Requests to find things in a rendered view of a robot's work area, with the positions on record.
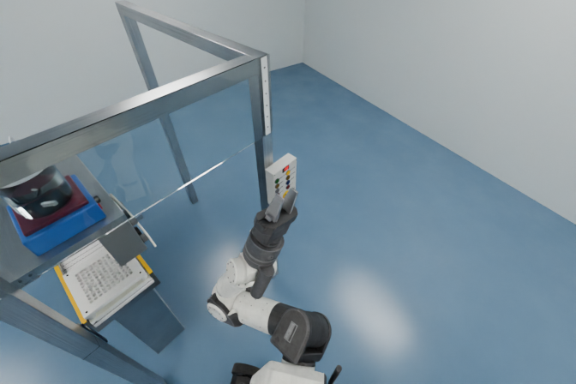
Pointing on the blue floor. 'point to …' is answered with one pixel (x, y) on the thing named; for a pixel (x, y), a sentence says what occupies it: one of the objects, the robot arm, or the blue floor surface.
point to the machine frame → (24, 309)
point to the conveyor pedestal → (152, 321)
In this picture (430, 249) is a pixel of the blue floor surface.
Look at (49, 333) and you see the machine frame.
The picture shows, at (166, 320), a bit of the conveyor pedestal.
